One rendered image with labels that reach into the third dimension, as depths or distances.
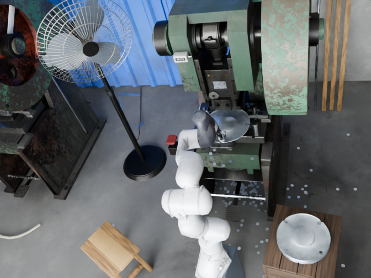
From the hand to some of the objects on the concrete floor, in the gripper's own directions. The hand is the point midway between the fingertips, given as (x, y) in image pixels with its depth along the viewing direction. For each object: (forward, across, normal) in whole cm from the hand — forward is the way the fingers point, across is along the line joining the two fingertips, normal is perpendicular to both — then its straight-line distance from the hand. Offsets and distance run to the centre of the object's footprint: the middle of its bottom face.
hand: (221, 138), depth 217 cm
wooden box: (+64, +52, -56) cm, 100 cm away
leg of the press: (+94, +17, +7) cm, 96 cm away
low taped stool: (+47, -60, -95) cm, 122 cm away
